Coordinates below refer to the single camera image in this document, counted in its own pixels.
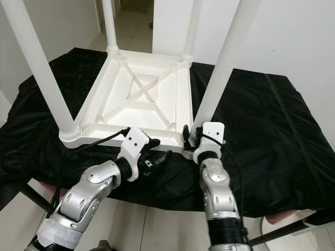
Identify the white plastic table top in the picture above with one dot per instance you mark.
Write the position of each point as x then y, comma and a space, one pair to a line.
136, 110

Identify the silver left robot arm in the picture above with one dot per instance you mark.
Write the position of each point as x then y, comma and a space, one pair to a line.
84, 193

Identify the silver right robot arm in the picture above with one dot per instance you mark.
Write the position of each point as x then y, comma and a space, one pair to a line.
217, 198

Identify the black table cloth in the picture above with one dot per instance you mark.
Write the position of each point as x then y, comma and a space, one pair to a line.
282, 130

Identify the grey robot foot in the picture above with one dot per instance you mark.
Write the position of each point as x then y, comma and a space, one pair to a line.
103, 246

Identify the pink seat cushion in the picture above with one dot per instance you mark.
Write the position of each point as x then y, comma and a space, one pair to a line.
280, 217

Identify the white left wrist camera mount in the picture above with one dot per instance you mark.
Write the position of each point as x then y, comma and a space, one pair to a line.
136, 140

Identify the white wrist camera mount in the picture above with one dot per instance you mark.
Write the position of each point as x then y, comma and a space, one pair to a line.
213, 130
136, 140

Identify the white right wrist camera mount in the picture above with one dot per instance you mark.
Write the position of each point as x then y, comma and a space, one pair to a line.
213, 130

